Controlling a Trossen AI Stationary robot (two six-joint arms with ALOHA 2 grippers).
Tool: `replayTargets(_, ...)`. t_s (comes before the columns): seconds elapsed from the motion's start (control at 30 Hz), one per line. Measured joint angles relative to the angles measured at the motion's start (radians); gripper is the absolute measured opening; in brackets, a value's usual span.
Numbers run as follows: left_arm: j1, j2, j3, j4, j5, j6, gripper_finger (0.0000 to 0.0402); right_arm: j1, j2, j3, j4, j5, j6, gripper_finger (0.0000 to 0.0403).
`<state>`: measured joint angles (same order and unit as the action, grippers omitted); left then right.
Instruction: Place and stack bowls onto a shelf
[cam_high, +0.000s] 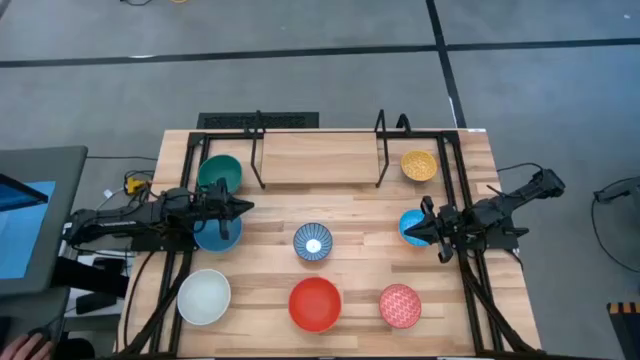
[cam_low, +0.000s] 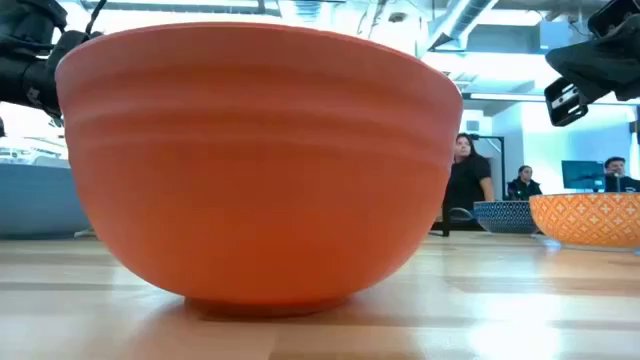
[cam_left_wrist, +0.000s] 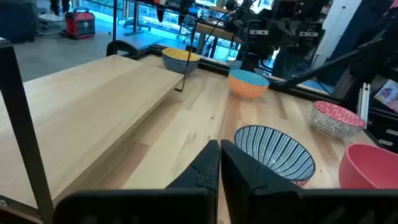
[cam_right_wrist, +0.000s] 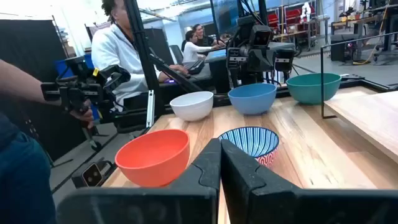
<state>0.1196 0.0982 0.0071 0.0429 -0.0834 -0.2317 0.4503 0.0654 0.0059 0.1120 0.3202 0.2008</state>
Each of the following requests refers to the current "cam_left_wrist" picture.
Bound pink and grey patterned bowl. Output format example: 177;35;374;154
309;100;367;139

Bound plain red bowl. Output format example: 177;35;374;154
338;143;398;190

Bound silver aluminium extrusion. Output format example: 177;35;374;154
357;82;371;125

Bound red portable generator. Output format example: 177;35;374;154
64;8;96;40

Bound orange bowl teal inside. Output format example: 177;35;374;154
228;69;271;100

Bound wooden desk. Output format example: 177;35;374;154
186;6;246;58

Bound yellow and blue patterned bowl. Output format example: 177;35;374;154
161;47;201;75

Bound light wooden shelf black legs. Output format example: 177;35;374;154
0;17;200;224

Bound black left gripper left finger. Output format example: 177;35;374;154
53;139;221;224

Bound dark cabinet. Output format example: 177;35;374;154
0;0;39;44

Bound blue white striped bowl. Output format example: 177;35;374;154
233;124;316;188

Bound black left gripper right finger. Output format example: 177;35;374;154
220;139;398;224

